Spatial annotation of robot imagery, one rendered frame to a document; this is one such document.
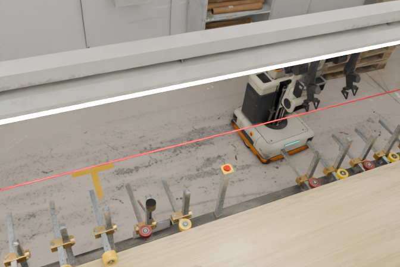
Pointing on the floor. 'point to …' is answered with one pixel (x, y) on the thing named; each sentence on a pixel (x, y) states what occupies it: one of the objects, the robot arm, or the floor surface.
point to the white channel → (188, 45)
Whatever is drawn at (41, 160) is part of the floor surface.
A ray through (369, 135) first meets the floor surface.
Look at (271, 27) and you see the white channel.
